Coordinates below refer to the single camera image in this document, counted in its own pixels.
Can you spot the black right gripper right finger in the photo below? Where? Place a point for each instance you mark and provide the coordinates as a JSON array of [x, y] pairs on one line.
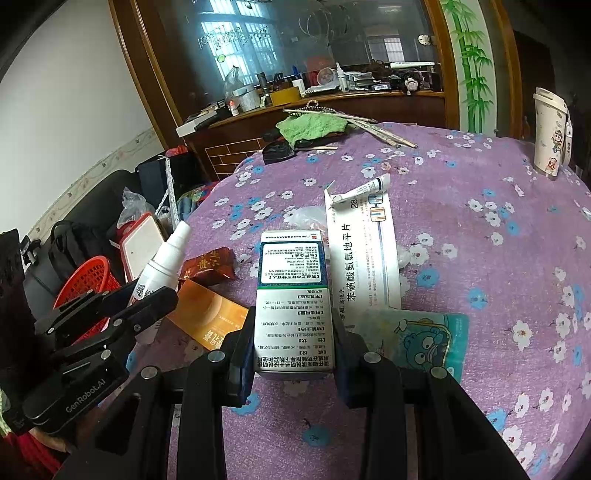
[[360, 374]]

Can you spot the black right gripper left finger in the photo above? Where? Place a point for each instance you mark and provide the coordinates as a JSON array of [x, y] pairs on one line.
[[232, 365]]

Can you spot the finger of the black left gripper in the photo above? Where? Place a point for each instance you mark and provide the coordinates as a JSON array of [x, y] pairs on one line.
[[109, 342], [73, 319]]

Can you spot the white spray bottle red label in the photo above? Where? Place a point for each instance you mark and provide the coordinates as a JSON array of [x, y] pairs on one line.
[[162, 270]]

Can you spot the green white medicine box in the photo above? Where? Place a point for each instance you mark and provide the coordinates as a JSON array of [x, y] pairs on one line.
[[293, 336]]

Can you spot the left hand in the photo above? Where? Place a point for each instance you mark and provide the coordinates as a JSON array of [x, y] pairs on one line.
[[80, 432]]

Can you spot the red plastic mesh basket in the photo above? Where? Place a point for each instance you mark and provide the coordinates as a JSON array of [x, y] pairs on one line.
[[93, 275]]

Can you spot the orange cardboard box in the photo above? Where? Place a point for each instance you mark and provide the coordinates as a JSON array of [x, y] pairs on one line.
[[206, 316]]

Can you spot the teal cartoon packet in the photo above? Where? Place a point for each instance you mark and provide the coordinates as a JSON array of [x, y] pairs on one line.
[[417, 339]]

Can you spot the red framed white board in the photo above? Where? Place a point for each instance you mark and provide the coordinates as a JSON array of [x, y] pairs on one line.
[[139, 244]]

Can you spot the black backpack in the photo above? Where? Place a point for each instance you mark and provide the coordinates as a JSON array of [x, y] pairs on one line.
[[69, 245]]

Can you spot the red foil snack wrapper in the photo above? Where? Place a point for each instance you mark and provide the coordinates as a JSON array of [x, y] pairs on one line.
[[211, 268]]

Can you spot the long white medicine box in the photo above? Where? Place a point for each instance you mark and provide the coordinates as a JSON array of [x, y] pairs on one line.
[[363, 260]]

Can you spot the clear plastic bag on sofa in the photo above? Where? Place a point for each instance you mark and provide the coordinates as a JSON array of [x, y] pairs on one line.
[[134, 205]]

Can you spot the clear crumpled plastic bag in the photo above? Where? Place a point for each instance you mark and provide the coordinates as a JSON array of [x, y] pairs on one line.
[[313, 218]]

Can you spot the wooden brick pattern counter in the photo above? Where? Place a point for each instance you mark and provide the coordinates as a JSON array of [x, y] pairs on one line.
[[220, 145]]

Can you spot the small white ointment tube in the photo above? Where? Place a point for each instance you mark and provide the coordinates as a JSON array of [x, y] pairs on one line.
[[379, 184]]

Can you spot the black pouch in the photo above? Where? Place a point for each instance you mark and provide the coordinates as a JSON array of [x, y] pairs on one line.
[[277, 151]]

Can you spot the green cloth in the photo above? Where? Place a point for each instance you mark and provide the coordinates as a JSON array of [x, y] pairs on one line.
[[310, 127]]

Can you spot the white cartoon tumbler cup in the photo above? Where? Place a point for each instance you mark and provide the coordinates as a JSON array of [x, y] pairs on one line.
[[554, 133]]

